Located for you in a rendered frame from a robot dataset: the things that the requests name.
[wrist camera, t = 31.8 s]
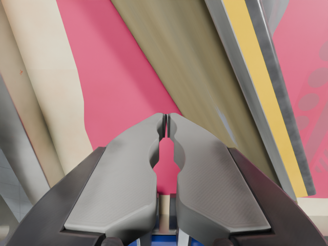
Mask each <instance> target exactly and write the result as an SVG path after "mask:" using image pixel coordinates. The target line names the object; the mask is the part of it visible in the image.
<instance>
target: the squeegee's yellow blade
mask: <svg viewBox="0 0 328 246"><path fill-rule="evenodd" d="M223 2H224V4H225V7H226V10H227V13H228V15H229V18H230V21H231V23H232V26H233V29H234V32H235V34H236V37H237V40H238V42H239V45H240V48H241V50H242V53H243V56H244V58H245V61H246V64H247V66H248V69H249V72H250V74H251V77H252V80H253V82H254V85H255V88H256V90H257V93H258V96H259V98H260V101H261V104H262V106H263V109H264V112H265V114H266V118H267V120H268V123H269V126H270V128H271V131H272V134H273V136H274V139H275V141H276V144H277V147H278V149H279V152H280V155H281V157H282V160H283V163H284V165H285V168H286V171H287V174H288V176H289V179H290V182H291V184H292V187H293V190H294V192H295V195H296V197H297V198H298V197H305V196H308V194H307V191H306V188H305V185H304V182H303V179H302V176H301V173H300V170H299V167H298V164H297V161H296V158H295V155H294V152H293V149H292V145H291V142H290V139H289V136H288V133H287V130H286V126H285V123H284V120H283V117H282V114H281V111H280V108H279V105H278V102H277V99H276V96H275V93H274V90H273V87H272V84H271V81H270V78H269V75H268V71H267V68H266V65H265V62H264V59H263V56H262V52H261V50H260V47H259V44H258V41H257V38H256V34H255V31H254V28H253V25H252V22H251V19H250V16H249V13H248V10H247V7H246V3H245V0H223Z"/></svg>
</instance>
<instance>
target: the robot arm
mask: <svg viewBox="0 0 328 246"><path fill-rule="evenodd" d="M166 127H167V137H168V138H170V139H171V140H172V141H173V143H174V156H173V160H174V162H175V163H176V165H177V166H178V167H179V169H180V170H181V171H180V172H179V173H178V175H177V189H176V212H177V223H178V226H179V228H180V230H181V231H183V232H184V233H186V234H187V235H189V236H190V237H192V238H194V239H195V240H197V241H198V242H200V243H202V244H203V245H204V246H328V242H327V240H326V239H325V238H324V236H323V235H322V233H321V232H320V230H319V229H318V228H317V226H316V225H315V224H314V223H313V221H312V220H311V219H310V218H309V216H308V215H307V214H306V213H305V212H304V211H303V210H302V209H301V208H300V207H299V206H298V204H297V203H296V202H295V201H294V200H293V199H292V198H291V197H290V196H289V195H288V194H287V193H286V192H284V191H283V190H282V189H281V188H280V187H279V186H278V185H277V184H276V183H275V182H274V181H273V180H271V179H270V178H269V177H268V176H267V175H266V174H265V173H263V172H262V171H261V170H260V169H259V168H258V167H257V166H256V165H254V164H253V163H252V162H251V161H250V160H249V159H248V158H246V157H245V156H244V155H243V154H242V153H241V152H240V151H239V150H237V149H236V148H235V147H234V148H228V147H227V146H226V145H225V144H224V143H223V142H222V141H221V140H219V139H218V138H217V137H216V136H214V135H213V134H212V133H210V132H209V131H207V130H206V129H204V128H202V127H200V126H199V125H197V124H195V123H193V122H192V121H190V120H188V119H186V118H184V117H183V116H181V115H179V114H177V113H169V114H164V113H156V114H154V115H152V116H150V117H148V118H147V119H145V120H143V121H141V122H139V123H137V124H135V125H134V126H132V127H130V128H128V129H127V130H125V131H124V132H122V133H121V134H120V135H118V136H117V137H115V138H114V139H113V140H112V141H111V142H110V143H108V144H107V145H106V146H105V147H102V146H99V147H97V148H96V149H95V150H94V151H93V152H92V153H91V154H89V155H88V156H87V157H86V158H85V159H84V160H83V161H81V162H80V163H79V164H78V165H77V166H76V167H75V168H73V169H72V170H71V171H70V172H69V173H68V174H67V175H65V176H64V177H63V178H62V179H61V180H60V181H59V182H58V183H56V184H55V185H54V186H53V187H52V188H51V189H50V190H49V191H48V192H46V193H45V194H44V195H43V196H42V197H41V198H40V199H39V201H38V202H37V203H36V204H35V205H34V206H33V207H32V208H31V209H30V210H29V212H28V213H27V214H26V215H25V217H24V218H23V219H22V220H21V222H20V223H19V224H18V226H17V227H16V228H15V230H14V231H13V233H12V234H11V235H10V237H9V238H8V240H7V241H6V243H5V244H4V246H128V245H129V244H131V243H132V242H134V241H135V240H137V239H139V238H140V237H142V236H144V235H145V234H147V233H149V232H150V231H151V230H152V229H153V228H154V226H155V223H156V214H157V175H156V173H155V172H154V170H153V168H154V166H155V165H156V164H157V163H158V161H159V142H160V141H161V140H162V139H163V138H165V129H166Z"/></svg>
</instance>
